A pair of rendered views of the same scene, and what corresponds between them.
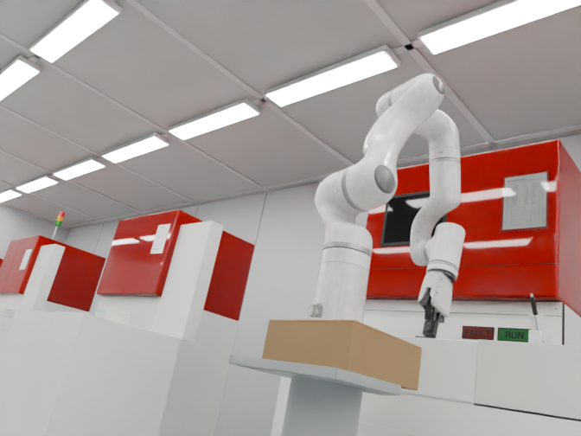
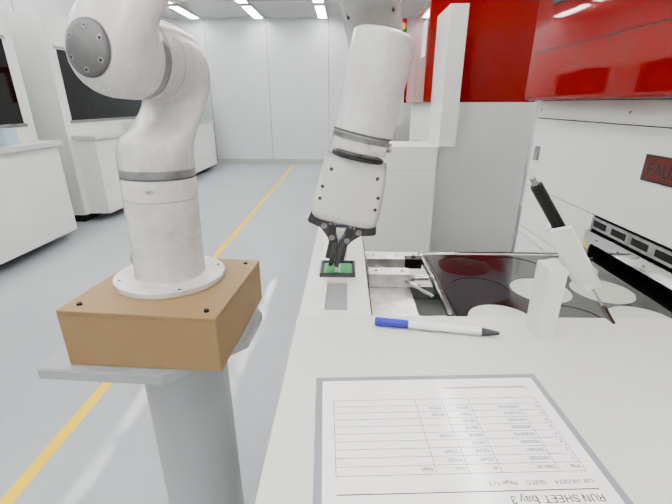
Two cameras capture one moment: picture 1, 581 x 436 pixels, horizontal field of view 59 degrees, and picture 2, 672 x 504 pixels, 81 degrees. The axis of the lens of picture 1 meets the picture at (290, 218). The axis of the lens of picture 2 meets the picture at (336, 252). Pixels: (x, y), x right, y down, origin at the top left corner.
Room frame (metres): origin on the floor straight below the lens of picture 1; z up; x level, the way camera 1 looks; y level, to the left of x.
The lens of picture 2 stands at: (0.93, -0.84, 1.21)
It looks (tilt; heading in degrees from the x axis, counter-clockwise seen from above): 21 degrees down; 46
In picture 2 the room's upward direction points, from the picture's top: straight up
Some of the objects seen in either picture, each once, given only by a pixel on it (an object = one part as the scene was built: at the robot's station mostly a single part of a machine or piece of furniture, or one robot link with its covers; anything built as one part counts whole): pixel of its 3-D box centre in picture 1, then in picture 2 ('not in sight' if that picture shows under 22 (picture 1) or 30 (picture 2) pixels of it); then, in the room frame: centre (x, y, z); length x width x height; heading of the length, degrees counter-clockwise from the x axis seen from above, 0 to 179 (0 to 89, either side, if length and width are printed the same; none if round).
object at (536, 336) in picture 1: (537, 338); (564, 279); (1.39, -0.73, 1.03); 0.06 x 0.04 x 0.13; 134
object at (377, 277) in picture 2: not in sight; (388, 276); (1.50, -0.41, 0.89); 0.08 x 0.03 x 0.03; 134
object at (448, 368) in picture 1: (385, 363); (338, 277); (1.44, -0.33, 0.89); 0.55 x 0.09 x 0.14; 44
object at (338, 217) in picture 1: (344, 213); (162, 100); (1.22, -0.13, 1.22); 0.19 x 0.12 x 0.24; 31
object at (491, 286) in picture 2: not in sight; (540, 291); (1.64, -0.64, 0.90); 0.34 x 0.34 x 0.01; 44
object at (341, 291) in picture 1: (341, 292); (165, 228); (1.19, -0.15, 1.01); 0.19 x 0.19 x 0.18
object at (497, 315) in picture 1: (444, 353); (615, 199); (1.94, -0.67, 1.02); 0.81 x 0.03 x 0.40; 44
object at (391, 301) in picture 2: not in sight; (392, 309); (1.44, -0.46, 0.87); 0.36 x 0.08 x 0.03; 44
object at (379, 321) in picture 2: not in sight; (435, 327); (1.29, -0.63, 0.97); 0.14 x 0.01 x 0.01; 125
